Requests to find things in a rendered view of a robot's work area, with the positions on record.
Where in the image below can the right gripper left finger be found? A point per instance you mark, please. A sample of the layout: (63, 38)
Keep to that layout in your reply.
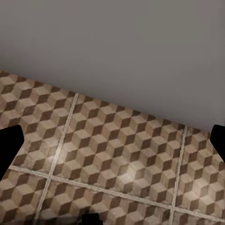
(11, 140)

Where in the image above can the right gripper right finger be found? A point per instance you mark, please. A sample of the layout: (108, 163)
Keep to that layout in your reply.
(217, 139)

